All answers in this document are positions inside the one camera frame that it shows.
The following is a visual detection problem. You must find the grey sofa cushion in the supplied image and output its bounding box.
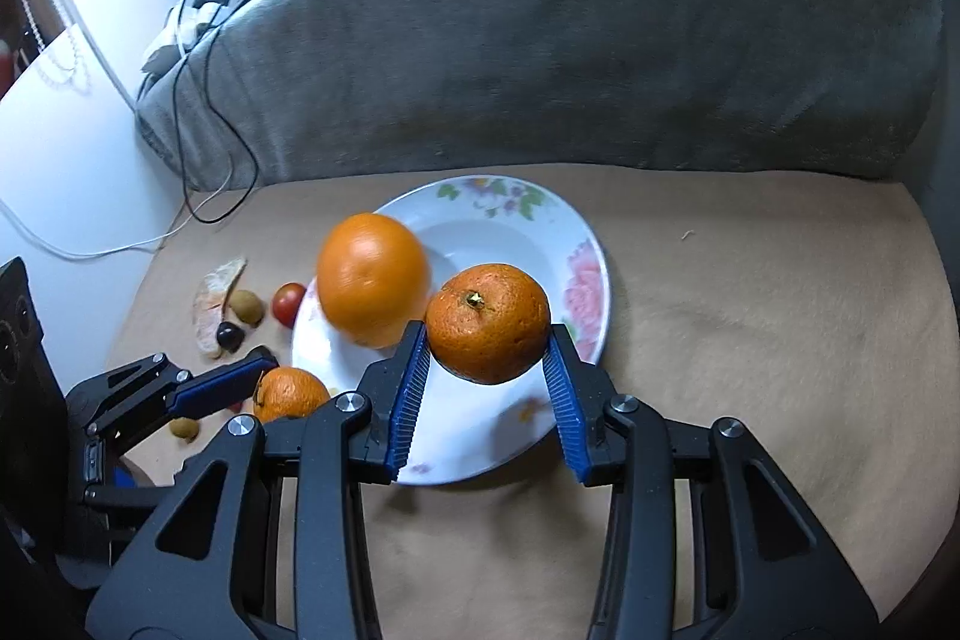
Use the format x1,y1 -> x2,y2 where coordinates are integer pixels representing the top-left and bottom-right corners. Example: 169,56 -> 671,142
137,0 -> 944,190

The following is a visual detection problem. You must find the black camera box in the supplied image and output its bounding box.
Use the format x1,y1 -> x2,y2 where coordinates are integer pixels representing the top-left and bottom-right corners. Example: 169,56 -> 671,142
0,257 -> 68,542

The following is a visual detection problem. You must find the brown longan upper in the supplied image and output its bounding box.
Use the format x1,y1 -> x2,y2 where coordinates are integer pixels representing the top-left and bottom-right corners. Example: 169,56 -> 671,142
228,289 -> 265,326

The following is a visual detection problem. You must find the large orange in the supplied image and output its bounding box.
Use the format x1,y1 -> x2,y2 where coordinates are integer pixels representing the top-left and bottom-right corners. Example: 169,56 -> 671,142
316,213 -> 431,349

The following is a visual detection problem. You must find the dark plum upper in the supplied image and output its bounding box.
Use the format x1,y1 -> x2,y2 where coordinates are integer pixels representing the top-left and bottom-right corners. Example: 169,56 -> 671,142
215,320 -> 245,354

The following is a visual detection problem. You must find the tan cloth mat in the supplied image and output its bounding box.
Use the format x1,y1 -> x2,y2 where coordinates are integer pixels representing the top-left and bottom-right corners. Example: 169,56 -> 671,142
104,162 -> 960,640

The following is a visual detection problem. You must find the brown longan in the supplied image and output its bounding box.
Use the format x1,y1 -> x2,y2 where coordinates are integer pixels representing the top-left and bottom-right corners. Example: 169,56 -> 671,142
228,289 -> 265,326
167,417 -> 200,442

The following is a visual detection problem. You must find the large red cherry tomato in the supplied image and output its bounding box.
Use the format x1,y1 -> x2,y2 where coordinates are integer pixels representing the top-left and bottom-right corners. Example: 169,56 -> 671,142
270,283 -> 306,328

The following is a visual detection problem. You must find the white cable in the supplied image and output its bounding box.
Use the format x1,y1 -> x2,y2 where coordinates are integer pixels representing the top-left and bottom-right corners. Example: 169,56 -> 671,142
0,8 -> 235,263

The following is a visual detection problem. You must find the black cable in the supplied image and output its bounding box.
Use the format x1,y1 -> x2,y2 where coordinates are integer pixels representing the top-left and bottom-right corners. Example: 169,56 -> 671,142
169,0 -> 422,228

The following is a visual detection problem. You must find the medium mandarin orange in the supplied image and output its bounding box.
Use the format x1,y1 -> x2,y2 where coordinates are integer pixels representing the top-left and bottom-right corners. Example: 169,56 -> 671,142
425,263 -> 551,385

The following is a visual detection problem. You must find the small mandarin orange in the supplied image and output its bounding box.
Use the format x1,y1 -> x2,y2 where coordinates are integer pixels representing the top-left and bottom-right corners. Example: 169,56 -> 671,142
252,365 -> 331,424

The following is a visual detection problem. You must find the peeled pomelo segment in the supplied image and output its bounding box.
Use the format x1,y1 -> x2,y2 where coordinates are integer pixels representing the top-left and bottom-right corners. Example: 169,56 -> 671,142
192,259 -> 245,359

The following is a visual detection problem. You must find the brown longan lower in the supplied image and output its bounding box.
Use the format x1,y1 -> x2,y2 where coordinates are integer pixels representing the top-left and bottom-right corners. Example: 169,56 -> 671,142
167,417 -> 200,442

